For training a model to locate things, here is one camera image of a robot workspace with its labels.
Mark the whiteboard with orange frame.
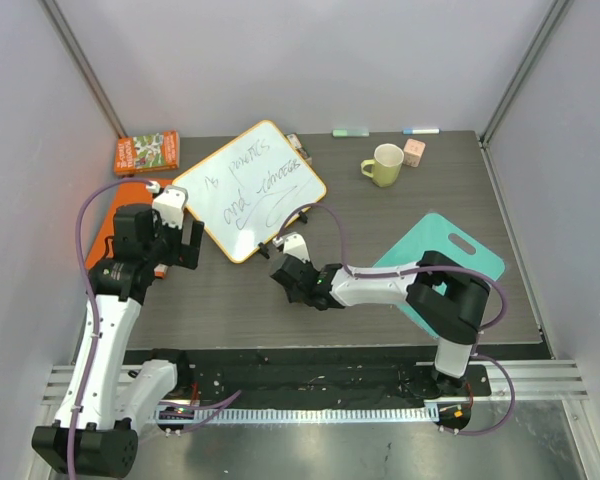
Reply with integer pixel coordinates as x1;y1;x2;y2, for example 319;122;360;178
173;120;327;264

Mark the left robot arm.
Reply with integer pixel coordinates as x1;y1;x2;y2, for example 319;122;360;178
31;197;204;479

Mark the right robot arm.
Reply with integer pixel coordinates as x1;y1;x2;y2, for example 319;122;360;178
270;251;491;395

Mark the small box behind whiteboard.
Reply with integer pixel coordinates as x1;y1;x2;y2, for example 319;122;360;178
286;133;312;165

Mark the orange folder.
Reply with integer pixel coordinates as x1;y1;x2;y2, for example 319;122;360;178
84;177;172;277

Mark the orange illustrated book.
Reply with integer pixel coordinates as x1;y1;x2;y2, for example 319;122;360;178
113;130;180;177

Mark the teal cutting board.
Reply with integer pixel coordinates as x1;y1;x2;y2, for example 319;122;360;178
372;212;507;342

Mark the yellow-green mug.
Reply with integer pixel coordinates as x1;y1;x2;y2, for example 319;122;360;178
360;144;404;188

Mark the green eraser bar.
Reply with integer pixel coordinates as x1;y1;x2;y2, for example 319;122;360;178
332;129;369;138

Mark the pink cube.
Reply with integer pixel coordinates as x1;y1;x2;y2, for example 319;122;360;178
403;138;426;167

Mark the blue marker pen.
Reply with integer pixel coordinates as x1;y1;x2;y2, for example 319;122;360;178
402;128;440;135

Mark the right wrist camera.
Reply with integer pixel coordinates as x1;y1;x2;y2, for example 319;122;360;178
272;232;310;263

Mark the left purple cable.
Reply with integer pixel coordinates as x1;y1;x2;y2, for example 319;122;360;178
68;178;244;480

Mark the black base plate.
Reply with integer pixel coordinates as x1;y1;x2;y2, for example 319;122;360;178
124;347;492;409

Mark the white slotted cable duct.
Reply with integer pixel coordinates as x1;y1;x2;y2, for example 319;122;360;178
152;406;440;425

